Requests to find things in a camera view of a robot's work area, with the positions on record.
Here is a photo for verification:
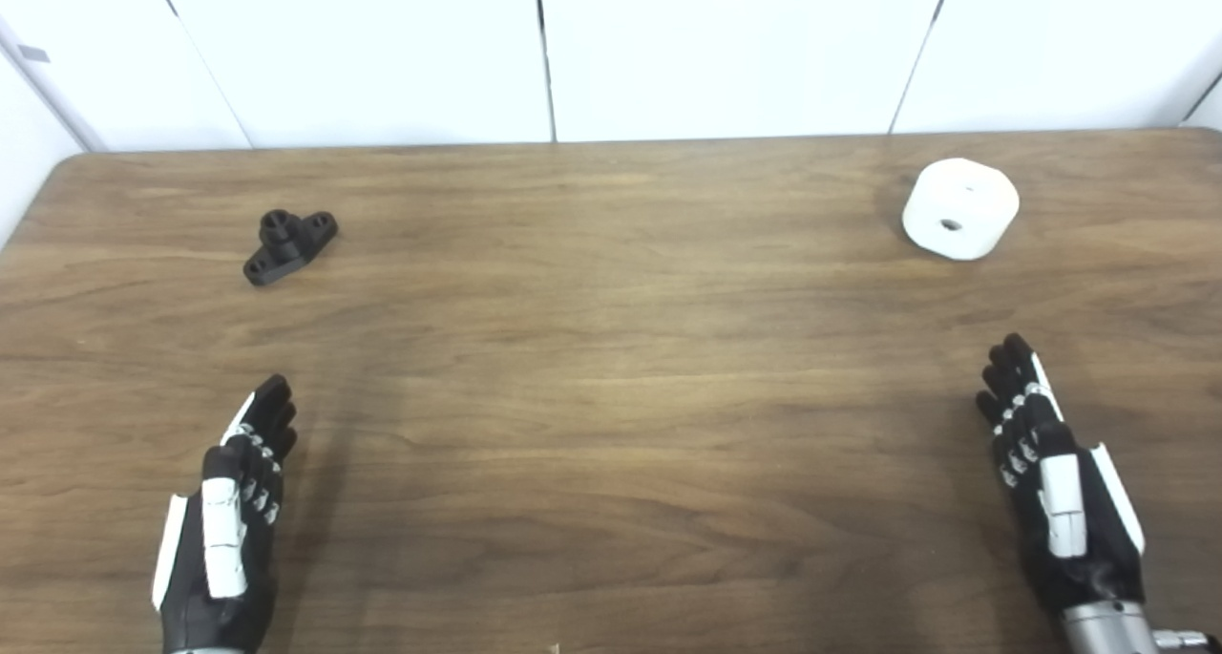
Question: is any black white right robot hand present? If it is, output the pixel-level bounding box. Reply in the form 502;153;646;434
976;333;1147;617

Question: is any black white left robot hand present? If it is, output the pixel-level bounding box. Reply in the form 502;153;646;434
153;374;299;654

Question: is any black flanged holder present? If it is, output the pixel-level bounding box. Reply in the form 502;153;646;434
242;210;339;287

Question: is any round white plastic piece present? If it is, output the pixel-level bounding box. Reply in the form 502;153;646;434
902;158;1021;262

